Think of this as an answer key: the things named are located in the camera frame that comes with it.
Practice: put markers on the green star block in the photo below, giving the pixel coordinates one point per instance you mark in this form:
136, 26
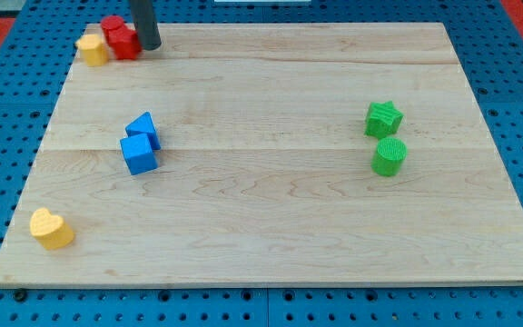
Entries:
382, 120

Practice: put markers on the red star block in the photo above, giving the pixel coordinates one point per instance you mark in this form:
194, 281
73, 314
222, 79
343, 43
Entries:
124, 43

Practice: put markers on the light wooden board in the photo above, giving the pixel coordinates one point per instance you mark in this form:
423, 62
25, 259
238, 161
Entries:
264, 174

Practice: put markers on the blue cube block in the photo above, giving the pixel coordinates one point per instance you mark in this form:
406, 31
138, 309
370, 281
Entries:
138, 154

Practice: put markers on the blue triangle block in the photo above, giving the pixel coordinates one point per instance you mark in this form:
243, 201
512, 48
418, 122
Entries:
143, 124

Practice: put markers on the green cylinder block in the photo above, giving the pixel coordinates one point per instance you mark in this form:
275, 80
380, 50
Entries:
389, 156

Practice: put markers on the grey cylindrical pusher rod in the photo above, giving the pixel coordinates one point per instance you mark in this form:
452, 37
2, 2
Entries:
145, 23

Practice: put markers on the yellow hexagon block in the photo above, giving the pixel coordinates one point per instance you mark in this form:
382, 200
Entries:
92, 49

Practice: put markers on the red cylinder block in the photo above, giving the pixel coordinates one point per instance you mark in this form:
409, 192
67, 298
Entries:
111, 23

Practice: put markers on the yellow heart block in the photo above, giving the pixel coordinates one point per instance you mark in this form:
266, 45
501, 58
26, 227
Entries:
49, 230

